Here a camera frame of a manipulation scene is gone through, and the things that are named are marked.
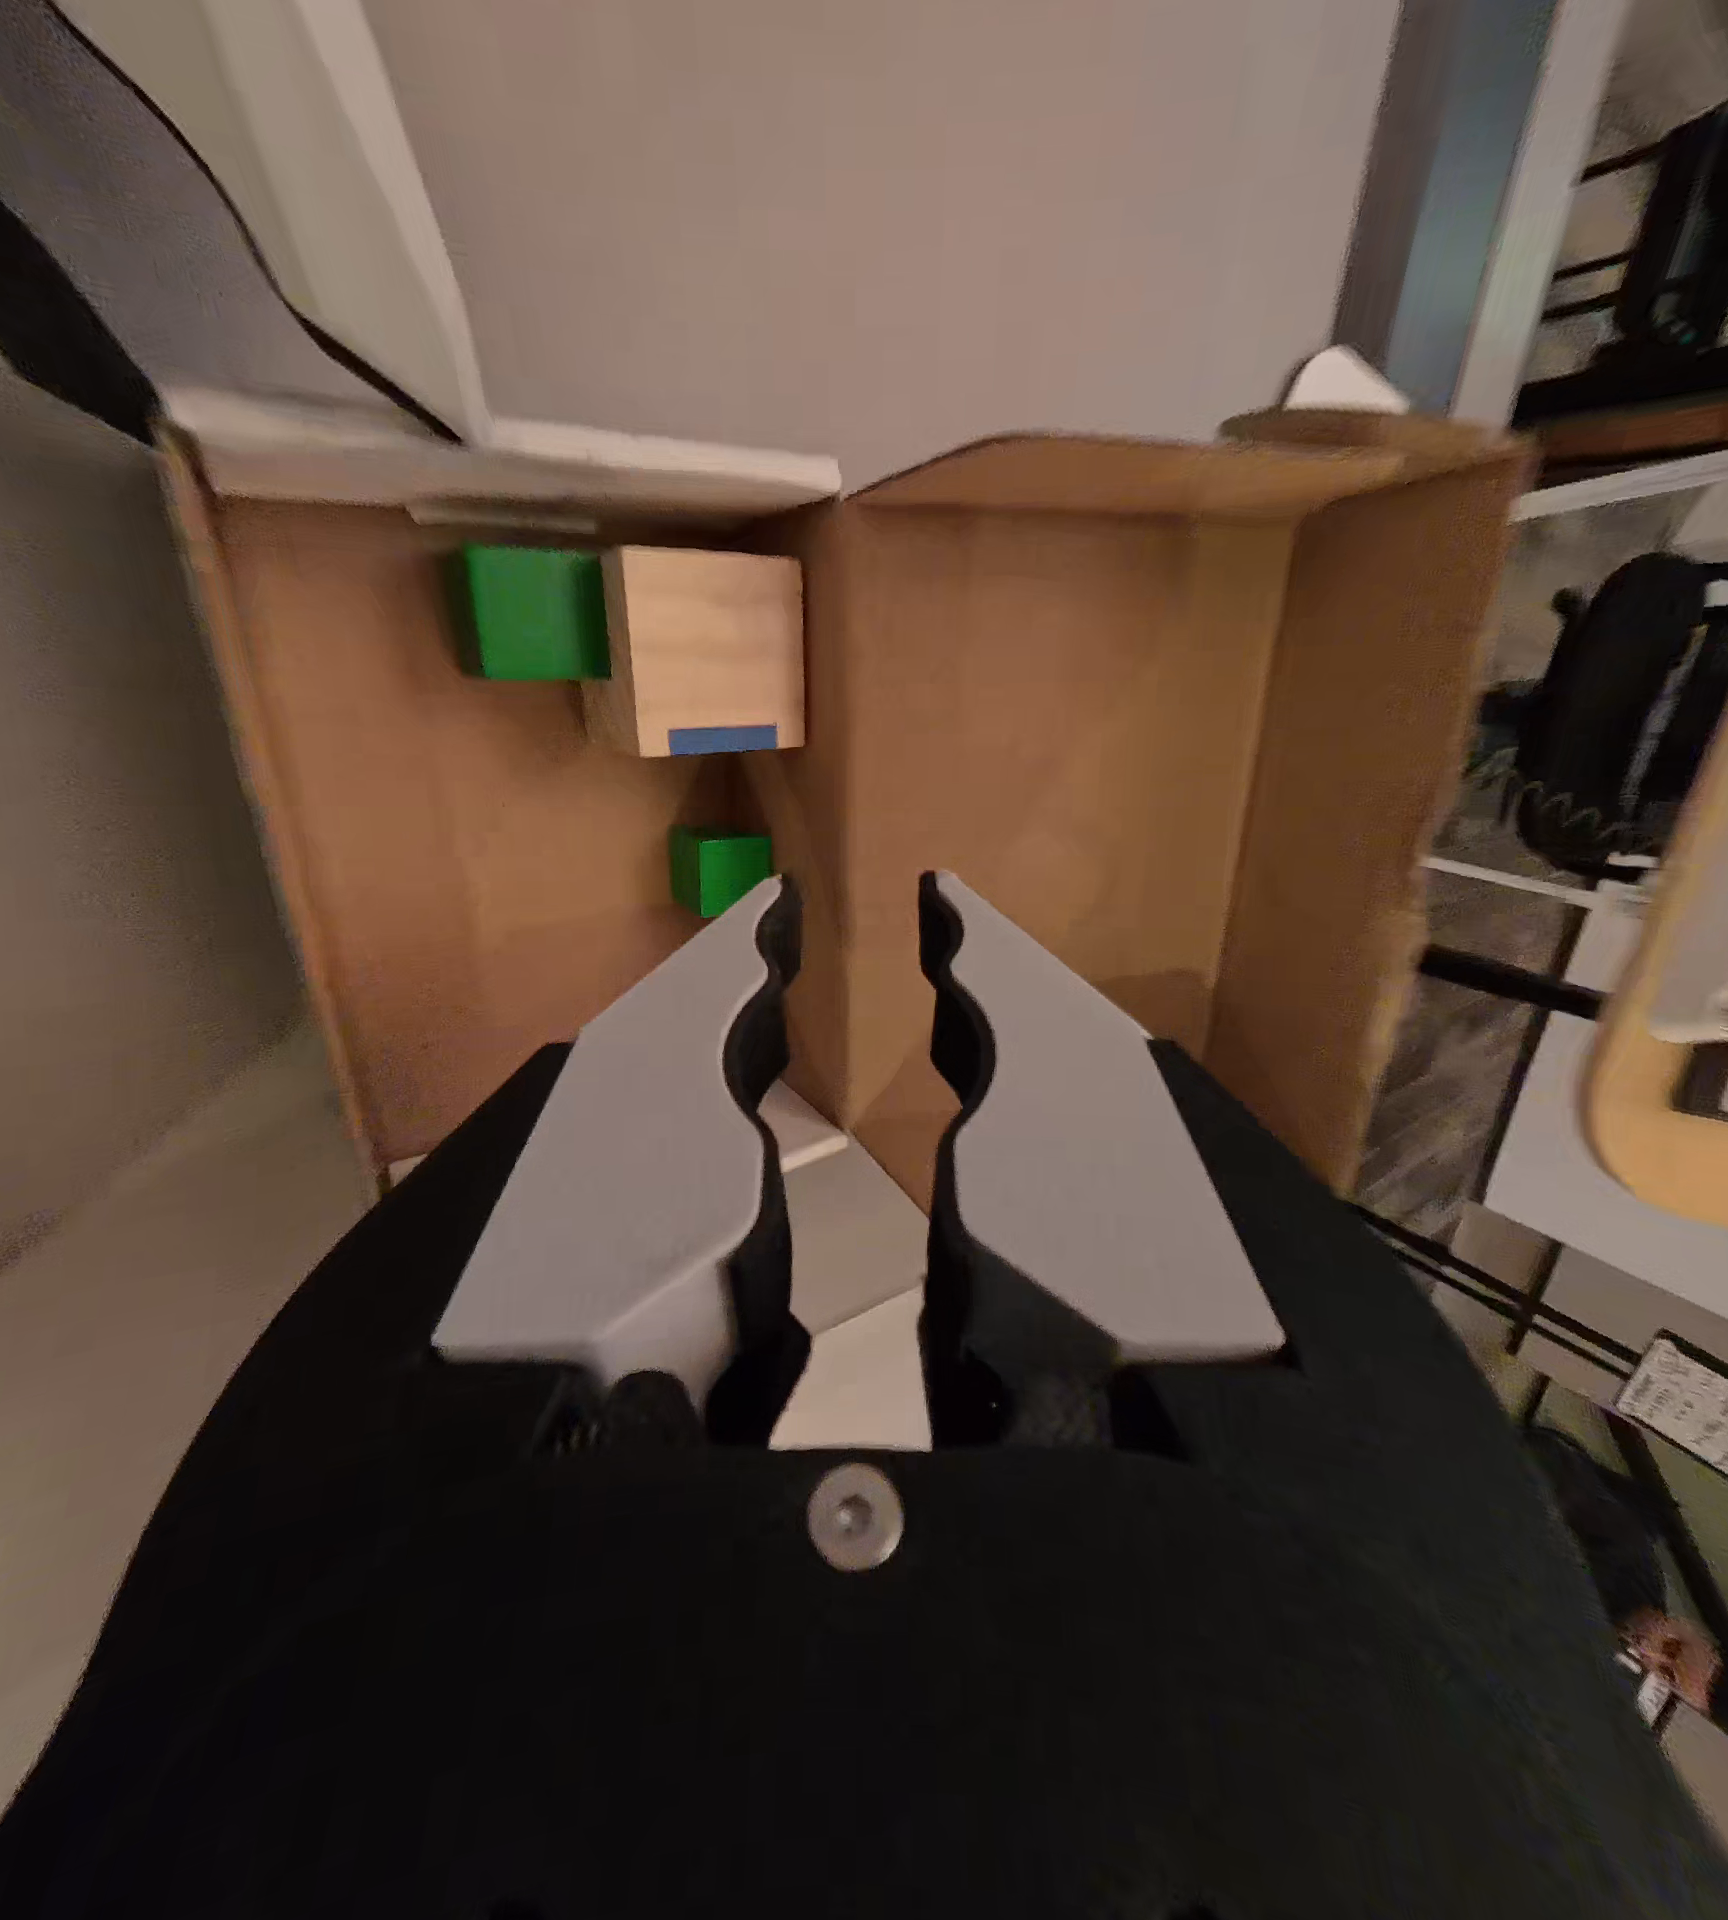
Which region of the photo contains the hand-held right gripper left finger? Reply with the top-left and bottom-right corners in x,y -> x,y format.
432,874 -> 817,1449

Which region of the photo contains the green wooden cube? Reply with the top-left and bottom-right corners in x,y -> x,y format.
451,541 -> 614,684
667,825 -> 778,920

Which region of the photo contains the large plain wooden cube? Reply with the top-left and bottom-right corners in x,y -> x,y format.
580,544 -> 808,759

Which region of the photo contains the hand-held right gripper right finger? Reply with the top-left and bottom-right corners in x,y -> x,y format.
917,870 -> 1289,1451

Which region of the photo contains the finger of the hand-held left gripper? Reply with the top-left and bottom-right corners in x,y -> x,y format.
68,0 -> 495,442
0,0 -> 434,436

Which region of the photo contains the black office chair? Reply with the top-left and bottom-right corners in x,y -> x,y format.
1614,103 -> 1728,353
1496,554 -> 1707,874

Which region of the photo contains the wooden sign board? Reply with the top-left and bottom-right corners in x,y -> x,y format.
1582,593 -> 1728,1246

